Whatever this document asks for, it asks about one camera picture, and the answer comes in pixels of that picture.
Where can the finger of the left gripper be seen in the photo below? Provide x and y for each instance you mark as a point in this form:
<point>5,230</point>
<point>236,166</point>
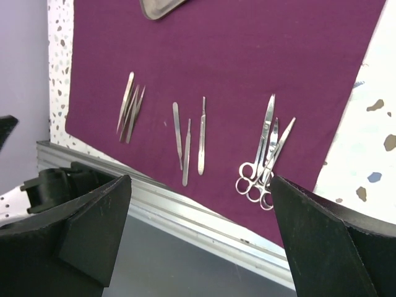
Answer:
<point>7,125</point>

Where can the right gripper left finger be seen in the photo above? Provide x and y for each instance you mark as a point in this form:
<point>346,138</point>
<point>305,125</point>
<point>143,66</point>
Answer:
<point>69,250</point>

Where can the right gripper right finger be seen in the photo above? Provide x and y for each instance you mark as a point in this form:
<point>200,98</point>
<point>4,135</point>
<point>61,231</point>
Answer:
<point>333,250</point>

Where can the steel scissors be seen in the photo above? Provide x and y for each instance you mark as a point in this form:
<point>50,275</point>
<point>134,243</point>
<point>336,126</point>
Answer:
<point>258,164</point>
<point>266,180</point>

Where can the steel clamp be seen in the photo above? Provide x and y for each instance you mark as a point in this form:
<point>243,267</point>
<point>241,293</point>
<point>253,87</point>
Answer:
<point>254,187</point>

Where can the steel tweezers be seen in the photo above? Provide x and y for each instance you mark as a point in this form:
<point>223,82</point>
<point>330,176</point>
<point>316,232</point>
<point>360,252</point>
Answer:
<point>130,112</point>

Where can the steel forceps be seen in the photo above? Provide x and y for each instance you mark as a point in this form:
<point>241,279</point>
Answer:
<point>126,98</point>

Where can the steel scalpel handle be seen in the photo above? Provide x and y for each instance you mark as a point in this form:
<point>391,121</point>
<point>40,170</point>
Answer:
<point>201,156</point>
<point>187,155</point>
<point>177,133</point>

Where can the steel instrument tray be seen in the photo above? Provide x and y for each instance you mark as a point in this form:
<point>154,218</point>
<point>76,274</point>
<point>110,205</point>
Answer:
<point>157,9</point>

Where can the purple cloth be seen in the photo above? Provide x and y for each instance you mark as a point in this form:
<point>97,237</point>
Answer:
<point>236,54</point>

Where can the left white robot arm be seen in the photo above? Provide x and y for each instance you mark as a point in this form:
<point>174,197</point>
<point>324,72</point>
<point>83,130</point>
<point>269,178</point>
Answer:
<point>52,187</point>

